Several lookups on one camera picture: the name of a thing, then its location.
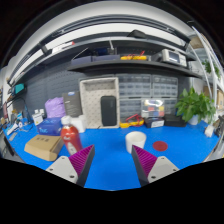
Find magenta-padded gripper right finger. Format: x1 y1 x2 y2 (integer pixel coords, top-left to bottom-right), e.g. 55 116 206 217
131 144 180 187

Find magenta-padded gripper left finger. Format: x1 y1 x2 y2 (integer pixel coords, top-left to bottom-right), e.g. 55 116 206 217
45 144 96 188

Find red drink bottle white cap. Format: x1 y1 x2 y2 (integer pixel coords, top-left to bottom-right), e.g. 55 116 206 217
60 115 83 156

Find flat round red coaster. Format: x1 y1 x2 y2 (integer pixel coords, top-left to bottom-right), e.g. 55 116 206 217
152 140 169 152

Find brown cardboard box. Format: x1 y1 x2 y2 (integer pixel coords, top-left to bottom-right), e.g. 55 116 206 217
23 134 65 162

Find white cup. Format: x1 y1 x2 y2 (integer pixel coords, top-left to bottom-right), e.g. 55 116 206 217
125 130 147 155

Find blue carton box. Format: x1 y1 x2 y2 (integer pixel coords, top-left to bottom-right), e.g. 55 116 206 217
36 117 64 136

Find black box with white label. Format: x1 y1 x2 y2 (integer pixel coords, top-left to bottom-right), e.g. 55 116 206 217
143 116 166 129

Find small white box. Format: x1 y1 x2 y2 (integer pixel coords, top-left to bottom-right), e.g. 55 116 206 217
69 114 88 134

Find flat black box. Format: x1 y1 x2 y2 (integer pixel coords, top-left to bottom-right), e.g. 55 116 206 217
163 114 187 128

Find yellow multimeter with red leads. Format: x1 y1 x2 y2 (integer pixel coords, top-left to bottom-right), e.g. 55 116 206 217
119 113 145 129

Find small white card stand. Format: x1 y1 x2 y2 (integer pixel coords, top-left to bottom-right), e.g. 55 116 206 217
32 113 44 126

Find clear compartment box colourful parts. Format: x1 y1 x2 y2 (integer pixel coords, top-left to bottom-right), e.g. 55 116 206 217
140 98 166 120

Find purple plastic bag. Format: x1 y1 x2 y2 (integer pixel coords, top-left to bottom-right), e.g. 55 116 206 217
44 96 67 119

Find small white block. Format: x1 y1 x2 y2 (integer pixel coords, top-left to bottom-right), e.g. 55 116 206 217
203 123 215 138

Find dark grey flat package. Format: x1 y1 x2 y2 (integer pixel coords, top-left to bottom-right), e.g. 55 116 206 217
61 91 83 118

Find white perforated tray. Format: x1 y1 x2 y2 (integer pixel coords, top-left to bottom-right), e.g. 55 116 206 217
79 77 121 130

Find green potted plant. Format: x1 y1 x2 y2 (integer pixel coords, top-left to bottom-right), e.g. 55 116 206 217
174 87 217 126

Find grey small-parts drawer cabinet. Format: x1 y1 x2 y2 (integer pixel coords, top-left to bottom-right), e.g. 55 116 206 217
117 73 179 121

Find teal holder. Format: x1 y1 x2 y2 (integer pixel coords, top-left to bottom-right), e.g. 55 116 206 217
11 83 26 95

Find white metal rack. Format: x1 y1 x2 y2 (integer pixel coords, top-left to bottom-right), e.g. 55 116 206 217
188 26 224 111

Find black wall shelf unit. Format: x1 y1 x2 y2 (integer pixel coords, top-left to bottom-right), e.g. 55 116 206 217
6 13 204 87

